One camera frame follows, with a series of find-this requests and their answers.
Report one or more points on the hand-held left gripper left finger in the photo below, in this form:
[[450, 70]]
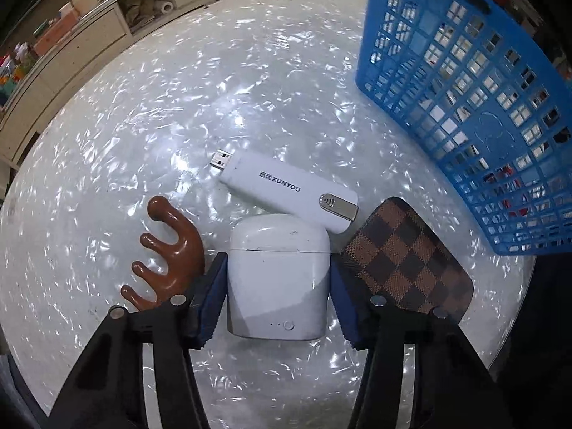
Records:
[[214, 295]]

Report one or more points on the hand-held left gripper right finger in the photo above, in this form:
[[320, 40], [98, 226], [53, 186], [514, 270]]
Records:
[[346, 304]]

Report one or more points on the brown wooden massage comb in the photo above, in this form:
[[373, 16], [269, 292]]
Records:
[[174, 259]]

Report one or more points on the white earbuds case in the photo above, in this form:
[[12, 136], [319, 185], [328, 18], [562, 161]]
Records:
[[277, 277]]

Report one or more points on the brown checkered case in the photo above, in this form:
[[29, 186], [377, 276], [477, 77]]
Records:
[[402, 254]]

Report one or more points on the white usb dongle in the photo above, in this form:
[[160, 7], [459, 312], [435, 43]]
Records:
[[277, 185]]

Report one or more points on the blue plastic basket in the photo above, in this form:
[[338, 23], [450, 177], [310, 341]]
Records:
[[518, 35]]

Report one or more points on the cream tv cabinet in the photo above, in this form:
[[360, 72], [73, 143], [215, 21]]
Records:
[[89, 40]]

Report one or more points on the white paper roll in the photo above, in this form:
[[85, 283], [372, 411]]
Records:
[[166, 7]]

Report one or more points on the brown paper bags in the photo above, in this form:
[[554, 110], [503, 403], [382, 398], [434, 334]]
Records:
[[138, 9]]

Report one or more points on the pile of small boxes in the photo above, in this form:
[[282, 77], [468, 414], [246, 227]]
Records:
[[18, 71]]

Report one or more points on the pink box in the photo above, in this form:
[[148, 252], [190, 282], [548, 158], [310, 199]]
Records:
[[56, 31]]

